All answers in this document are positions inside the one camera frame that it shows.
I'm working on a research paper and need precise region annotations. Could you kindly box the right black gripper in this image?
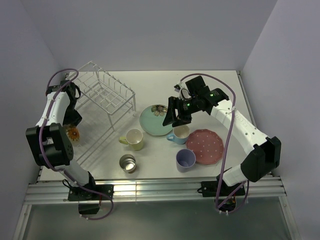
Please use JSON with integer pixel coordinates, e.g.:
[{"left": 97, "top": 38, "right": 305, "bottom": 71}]
[{"left": 162, "top": 96, "right": 200, "bottom": 127}]

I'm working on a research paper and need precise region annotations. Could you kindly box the white floral bowl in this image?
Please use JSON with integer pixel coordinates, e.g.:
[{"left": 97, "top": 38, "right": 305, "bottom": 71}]
[{"left": 63, "top": 125, "right": 80, "bottom": 144}]

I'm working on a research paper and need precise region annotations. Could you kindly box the yellow green mug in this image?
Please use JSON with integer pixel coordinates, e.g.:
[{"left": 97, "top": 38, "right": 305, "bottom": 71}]
[{"left": 118, "top": 128, "right": 144, "bottom": 151}]

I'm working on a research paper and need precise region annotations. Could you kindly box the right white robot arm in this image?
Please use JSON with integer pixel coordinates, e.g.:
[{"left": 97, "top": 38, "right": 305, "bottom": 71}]
[{"left": 162, "top": 73, "right": 282, "bottom": 195}]

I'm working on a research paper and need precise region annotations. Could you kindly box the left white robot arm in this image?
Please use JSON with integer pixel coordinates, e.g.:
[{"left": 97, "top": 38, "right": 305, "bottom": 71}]
[{"left": 25, "top": 80, "right": 98, "bottom": 200}]

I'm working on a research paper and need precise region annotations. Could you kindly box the light blue mug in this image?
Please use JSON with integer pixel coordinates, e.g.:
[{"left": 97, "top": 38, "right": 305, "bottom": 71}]
[{"left": 166, "top": 125, "right": 190, "bottom": 145}]

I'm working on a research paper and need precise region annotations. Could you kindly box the teal floral plate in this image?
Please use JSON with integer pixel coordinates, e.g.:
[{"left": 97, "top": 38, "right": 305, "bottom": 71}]
[{"left": 139, "top": 104, "right": 173, "bottom": 137}]

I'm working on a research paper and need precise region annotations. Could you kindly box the pink polka dot plate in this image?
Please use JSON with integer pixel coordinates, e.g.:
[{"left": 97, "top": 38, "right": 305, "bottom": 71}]
[{"left": 185, "top": 129, "right": 224, "bottom": 165}]

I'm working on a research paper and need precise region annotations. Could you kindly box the lavender plastic cup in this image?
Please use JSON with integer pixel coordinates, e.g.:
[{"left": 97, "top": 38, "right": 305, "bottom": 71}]
[{"left": 175, "top": 149, "right": 196, "bottom": 173}]

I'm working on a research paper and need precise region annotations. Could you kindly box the stainless steel cup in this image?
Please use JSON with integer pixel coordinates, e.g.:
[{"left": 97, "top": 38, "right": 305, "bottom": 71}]
[{"left": 119, "top": 154, "right": 137, "bottom": 173}]

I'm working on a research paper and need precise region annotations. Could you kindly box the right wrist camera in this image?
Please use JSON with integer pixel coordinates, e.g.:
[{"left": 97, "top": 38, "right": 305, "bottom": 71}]
[{"left": 174, "top": 82, "right": 191, "bottom": 100}]

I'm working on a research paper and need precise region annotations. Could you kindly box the white wire dish rack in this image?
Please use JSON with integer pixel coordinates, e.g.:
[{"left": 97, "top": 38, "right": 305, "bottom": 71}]
[{"left": 57, "top": 61, "right": 137, "bottom": 169}]

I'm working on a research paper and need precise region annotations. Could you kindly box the aluminium frame rail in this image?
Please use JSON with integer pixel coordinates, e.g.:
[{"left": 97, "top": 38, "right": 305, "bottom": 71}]
[{"left": 23, "top": 175, "right": 287, "bottom": 205}]

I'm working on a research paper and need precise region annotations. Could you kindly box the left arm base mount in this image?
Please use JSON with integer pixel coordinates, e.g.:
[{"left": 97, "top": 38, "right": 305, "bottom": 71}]
[{"left": 62, "top": 179, "right": 114, "bottom": 221}]

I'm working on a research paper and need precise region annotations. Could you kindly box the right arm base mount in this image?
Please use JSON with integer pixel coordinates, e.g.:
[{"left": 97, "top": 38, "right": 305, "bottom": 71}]
[{"left": 197, "top": 175, "right": 249, "bottom": 215}]

